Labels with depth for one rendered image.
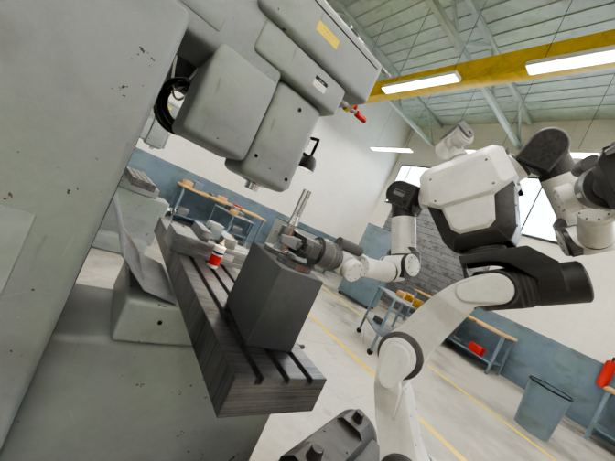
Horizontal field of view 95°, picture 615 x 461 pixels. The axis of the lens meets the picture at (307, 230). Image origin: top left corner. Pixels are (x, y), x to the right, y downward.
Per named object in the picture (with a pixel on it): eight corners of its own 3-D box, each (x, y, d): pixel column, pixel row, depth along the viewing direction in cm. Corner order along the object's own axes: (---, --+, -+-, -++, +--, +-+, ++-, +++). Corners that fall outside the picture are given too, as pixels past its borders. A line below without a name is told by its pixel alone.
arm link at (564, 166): (536, 184, 91) (518, 146, 93) (571, 172, 86) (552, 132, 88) (542, 181, 81) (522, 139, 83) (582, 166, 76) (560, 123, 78)
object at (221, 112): (221, 158, 105) (250, 94, 104) (244, 163, 85) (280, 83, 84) (168, 131, 93) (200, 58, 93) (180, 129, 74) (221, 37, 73)
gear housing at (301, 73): (299, 120, 117) (309, 98, 117) (336, 117, 97) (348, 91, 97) (227, 66, 97) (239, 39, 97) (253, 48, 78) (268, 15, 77)
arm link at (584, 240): (573, 235, 67) (577, 269, 79) (632, 219, 62) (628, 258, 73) (552, 202, 74) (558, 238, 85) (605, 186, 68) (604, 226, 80)
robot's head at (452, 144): (452, 166, 104) (447, 145, 107) (476, 151, 95) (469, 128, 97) (438, 164, 102) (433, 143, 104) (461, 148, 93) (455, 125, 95)
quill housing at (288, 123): (263, 187, 114) (296, 115, 114) (286, 196, 98) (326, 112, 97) (220, 166, 103) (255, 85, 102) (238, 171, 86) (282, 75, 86)
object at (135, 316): (236, 308, 131) (246, 284, 130) (267, 355, 103) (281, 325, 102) (112, 285, 101) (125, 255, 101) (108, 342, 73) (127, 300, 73)
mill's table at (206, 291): (196, 243, 163) (201, 230, 163) (313, 411, 63) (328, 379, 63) (153, 230, 149) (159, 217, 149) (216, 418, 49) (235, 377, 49)
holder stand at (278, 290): (263, 309, 86) (290, 250, 85) (291, 353, 67) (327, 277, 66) (225, 300, 80) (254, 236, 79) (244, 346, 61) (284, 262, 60)
